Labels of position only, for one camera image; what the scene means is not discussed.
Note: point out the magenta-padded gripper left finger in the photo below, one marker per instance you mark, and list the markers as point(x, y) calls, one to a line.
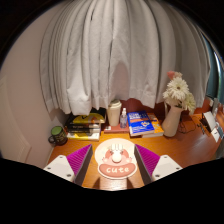
point(60, 166)

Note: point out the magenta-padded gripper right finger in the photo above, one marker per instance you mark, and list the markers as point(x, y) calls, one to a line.
point(165, 166)

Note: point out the white cartoon-print mouse pad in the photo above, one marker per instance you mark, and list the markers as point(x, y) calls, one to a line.
point(116, 170)

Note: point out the dark mug with green inside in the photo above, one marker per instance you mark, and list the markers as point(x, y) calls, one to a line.
point(59, 136)

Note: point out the yellow and white book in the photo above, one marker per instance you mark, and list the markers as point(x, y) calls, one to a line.
point(83, 136)

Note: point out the orange book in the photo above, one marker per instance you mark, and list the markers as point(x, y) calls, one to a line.
point(158, 128)

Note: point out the black book with white pages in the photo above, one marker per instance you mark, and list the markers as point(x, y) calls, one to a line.
point(83, 131)

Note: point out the cream ceramic pitcher vase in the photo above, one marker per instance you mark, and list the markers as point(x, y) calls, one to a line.
point(171, 123)

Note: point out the thin black book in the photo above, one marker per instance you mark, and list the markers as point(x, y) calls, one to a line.
point(83, 126)

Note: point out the blue book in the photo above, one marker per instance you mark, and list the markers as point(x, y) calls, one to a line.
point(140, 124)

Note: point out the black and yellow book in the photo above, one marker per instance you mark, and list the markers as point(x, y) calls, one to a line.
point(88, 118)

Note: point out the clear spray bottle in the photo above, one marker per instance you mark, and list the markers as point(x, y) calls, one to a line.
point(123, 120)

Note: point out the red-brown book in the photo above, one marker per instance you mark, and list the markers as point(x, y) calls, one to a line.
point(111, 129)

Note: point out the small dark-framed white display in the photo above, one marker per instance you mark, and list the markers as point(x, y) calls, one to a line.
point(210, 120)

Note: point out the cream lidded tumbler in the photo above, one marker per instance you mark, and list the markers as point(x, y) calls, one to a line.
point(114, 113)

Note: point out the white pleated curtain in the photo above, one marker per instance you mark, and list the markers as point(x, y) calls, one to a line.
point(120, 50)

